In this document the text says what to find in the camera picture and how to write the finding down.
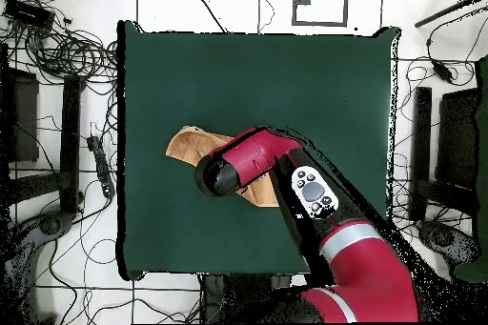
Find black power strip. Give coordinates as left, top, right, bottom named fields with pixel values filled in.
left=85, top=134, right=116, bottom=200

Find black tripod pole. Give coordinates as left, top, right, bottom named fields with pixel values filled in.
left=414, top=0, right=488, bottom=29

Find black power adapter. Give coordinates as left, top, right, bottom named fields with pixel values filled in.
left=431, top=59, right=455, bottom=84

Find black electronics box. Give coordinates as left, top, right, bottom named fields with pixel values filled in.
left=3, top=0, right=56, bottom=30

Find gray square floor frame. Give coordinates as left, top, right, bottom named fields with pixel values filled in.
left=291, top=0, right=350, bottom=28

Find gray stand foot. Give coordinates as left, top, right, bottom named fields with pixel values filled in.
left=415, top=219, right=481, bottom=265
left=0, top=210, right=73, bottom=324

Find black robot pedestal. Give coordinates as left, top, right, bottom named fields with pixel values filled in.
left=199, top=273, right=302, bottom=324

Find black stand bar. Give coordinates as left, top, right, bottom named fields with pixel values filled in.
left=409, top=86, right=434, bottom=222
left=58, top=74, right=87, bottom=214

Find dark green table cloth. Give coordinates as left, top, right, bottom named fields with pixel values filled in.
left=115, top=19, right=401, bottom=280

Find tan terry towel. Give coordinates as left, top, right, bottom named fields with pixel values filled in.
left=164, top=125, right=281, bottom=209

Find dark flat panel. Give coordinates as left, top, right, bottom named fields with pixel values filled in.
left=0, top=67, right=40, bottom=164
left=435, top=87, right=482, bottom=189

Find tangled black cables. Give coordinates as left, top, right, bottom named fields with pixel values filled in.
left=0, top=0, right=119, bottom=86

